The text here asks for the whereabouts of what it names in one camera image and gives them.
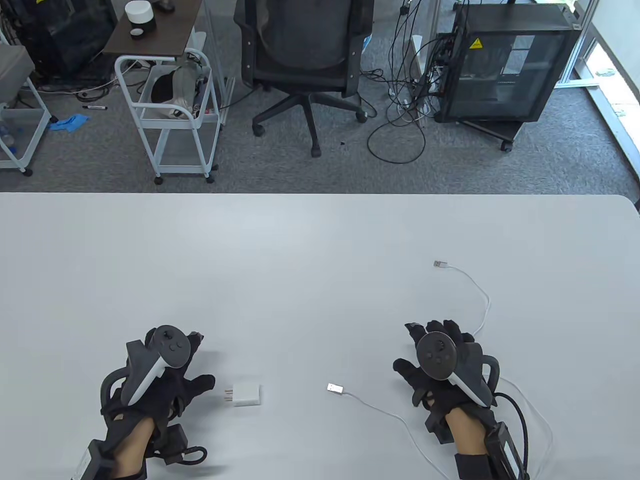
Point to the brown side table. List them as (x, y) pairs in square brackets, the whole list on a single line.
[(165, 30)]

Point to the white rolling cart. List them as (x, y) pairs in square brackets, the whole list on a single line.
[(170, 122)]

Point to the black marker pen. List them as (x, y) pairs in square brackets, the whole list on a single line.
[(95, 107)]

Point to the person's left forearm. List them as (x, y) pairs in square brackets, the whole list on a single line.
[(132, 445)]

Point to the white charger head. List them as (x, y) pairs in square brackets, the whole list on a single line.
[(246, 395)]

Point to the person's right hand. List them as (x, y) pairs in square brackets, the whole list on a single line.
[(440, 400)]

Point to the white and black cylinder speaker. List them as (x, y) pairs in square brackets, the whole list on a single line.
[(139, 11)]

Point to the small white round disc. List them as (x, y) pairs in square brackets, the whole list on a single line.
[(136, 32)]

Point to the black glass computer case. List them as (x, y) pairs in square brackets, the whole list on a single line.
[(505, 75)]

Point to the grey hand controller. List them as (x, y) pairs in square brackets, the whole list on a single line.
[(167, 345), (437, 355)]

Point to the black cabinet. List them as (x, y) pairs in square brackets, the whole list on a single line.
[(65, 35)]

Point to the black and white headset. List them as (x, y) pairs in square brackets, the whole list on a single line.
[(162, 90)]

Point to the person's right forearm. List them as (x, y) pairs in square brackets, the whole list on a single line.
[(467, 435)]

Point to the blue glove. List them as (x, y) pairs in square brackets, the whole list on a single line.
[(70, 122)]

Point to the black wheeled base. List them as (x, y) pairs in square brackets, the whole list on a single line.
[(492, 131)]

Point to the black left forearm sensor box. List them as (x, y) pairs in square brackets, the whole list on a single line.
[(87, 460)]

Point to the aluminium frame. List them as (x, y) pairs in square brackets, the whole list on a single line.
[(575, 84)]

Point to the black right forearm sensor box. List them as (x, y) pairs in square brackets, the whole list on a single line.
[(507, 452)]

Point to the person's left hand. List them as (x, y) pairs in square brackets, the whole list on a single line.
[(192, 387)]

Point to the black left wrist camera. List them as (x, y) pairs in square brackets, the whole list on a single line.
[(172, 445)]

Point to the white cart with grey top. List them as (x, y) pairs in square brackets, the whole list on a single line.
[(12, 70)]

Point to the black office chair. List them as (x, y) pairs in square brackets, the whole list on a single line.
[(300, 45)]

